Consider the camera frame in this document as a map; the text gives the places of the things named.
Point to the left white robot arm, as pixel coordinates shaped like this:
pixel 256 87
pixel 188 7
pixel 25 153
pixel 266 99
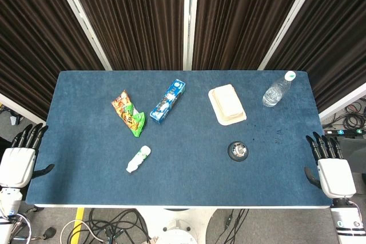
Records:
pixel 7 212

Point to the dark brown pleated curtain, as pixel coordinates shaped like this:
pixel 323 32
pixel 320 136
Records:
pixel 134 18

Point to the blue cookie box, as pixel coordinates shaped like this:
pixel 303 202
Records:
pixel 168 101

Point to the black service bell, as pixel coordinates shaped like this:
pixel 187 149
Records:
pixel 238 150

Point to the small white green bottle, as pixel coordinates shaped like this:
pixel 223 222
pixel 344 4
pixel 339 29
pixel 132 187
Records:
pixel 138 159

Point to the blue felt table mat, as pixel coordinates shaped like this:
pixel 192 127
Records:
pixel 177 138

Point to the white partition frame post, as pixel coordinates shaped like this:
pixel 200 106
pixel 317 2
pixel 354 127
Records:
pixel 189 19

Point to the white table pedestal base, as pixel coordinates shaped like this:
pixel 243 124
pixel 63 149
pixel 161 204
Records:
pixel 175 227

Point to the beige plastic lidded container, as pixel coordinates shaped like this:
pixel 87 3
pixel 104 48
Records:
pixel 227 104

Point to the black power strip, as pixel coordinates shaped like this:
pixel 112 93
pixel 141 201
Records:
pixel 344 132

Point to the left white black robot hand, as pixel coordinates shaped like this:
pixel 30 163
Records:
pixel 17 164

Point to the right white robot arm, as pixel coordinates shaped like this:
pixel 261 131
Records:
pixel 347 219

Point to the clear plastic water bottle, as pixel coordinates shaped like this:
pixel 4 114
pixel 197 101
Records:
pixel 276 91

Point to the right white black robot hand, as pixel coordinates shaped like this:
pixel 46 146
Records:
pixel 336 174

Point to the orange green snack bag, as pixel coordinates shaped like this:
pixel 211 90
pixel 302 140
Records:
pixel 130 115

